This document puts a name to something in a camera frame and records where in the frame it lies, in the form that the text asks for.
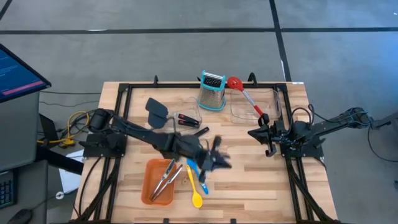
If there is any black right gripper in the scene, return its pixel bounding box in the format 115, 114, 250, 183
248, 113, 287, 158

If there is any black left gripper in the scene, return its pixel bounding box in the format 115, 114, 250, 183
194, 136, 233, 184

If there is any blue plastic spoon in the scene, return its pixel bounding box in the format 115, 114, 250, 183
187, 158, 210, 195

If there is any yellow plastic spoon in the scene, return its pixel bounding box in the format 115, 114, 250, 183
185, 164, 204, 208

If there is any silver metal utensil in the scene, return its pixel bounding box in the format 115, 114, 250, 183
150, 159, 176, 201
152, 164, 183, 202

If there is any red slotted spoon steel handle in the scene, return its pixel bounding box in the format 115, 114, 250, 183
226, 77, 264, 116

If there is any clear plastic bin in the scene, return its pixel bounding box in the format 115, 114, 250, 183
229, 88, 282, 121
147, 98, 203, 134

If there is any black spatula red-marked handle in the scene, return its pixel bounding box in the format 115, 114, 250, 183
145, 97, 201, 125
147, 111, 200, 129

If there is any orange plastic bin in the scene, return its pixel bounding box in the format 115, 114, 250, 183
141, 157, 177, 207

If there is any teal steel box grater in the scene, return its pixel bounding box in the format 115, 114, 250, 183
196, 70, 227, 112

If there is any grey stand foot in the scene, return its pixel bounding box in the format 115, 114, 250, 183
369, 112, 398, 130

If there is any white paper sheet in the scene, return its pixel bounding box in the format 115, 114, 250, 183
58, 149, 85, 194

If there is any grey cabinet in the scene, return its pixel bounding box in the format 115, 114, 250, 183
0, 91, 41, 172

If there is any black computer mouse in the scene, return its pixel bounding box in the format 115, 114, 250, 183
7, 208, 34, 224

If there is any black keyboard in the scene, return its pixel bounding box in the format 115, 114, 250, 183
0, 170, 17, 209

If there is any computer monitor blue screen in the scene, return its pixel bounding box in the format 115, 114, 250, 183
0, 43, 52, 103

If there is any black metal table frame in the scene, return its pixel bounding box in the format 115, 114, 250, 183
71, 73, 341, 224

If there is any black floor cable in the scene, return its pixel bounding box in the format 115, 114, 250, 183
368, 119, 398, 163

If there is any yellow cable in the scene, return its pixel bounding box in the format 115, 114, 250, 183
37, 110, 91, 149

